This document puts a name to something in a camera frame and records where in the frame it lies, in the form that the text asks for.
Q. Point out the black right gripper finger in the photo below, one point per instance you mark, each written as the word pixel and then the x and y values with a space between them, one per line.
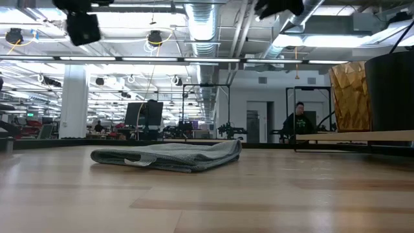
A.
pixel 263 11

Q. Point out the tall amber plastic cup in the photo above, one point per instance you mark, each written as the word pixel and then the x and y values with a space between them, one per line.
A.
pixel 351 97

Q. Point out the black cup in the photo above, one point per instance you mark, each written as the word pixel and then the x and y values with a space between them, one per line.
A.
pixel 391 94

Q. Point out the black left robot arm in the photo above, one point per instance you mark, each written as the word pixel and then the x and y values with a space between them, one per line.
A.
pixel 74 4

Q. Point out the black background robot arm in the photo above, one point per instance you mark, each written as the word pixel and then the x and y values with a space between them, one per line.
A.
pixel 229 130
pixel 178 129

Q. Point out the long ceiling light strip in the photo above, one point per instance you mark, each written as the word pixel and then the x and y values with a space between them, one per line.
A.
pixel 207 59

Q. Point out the white pillar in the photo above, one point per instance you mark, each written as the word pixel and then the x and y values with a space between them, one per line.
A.
pixel 73 103

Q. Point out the distant person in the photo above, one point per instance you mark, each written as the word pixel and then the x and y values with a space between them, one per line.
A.
pixel 99 127

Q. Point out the black background monitor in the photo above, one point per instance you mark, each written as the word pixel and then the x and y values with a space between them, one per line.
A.
pixel 139 113

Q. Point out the grey door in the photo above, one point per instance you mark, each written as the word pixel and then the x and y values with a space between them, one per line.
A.
pixel 257 124

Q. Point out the person in black top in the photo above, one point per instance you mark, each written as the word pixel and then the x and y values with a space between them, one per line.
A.
pixel 299 124

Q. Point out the folded grey cloth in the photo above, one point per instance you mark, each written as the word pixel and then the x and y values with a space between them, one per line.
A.
pixel 181 155

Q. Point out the silver ventilation duct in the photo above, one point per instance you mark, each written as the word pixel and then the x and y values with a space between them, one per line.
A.
pixel 202 26

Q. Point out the black aluminium table frame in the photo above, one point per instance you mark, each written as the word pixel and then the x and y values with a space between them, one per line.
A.
pixel 64 143

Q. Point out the wooden shelf with metal frame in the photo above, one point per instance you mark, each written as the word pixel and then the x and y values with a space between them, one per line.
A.
pixel 355 136

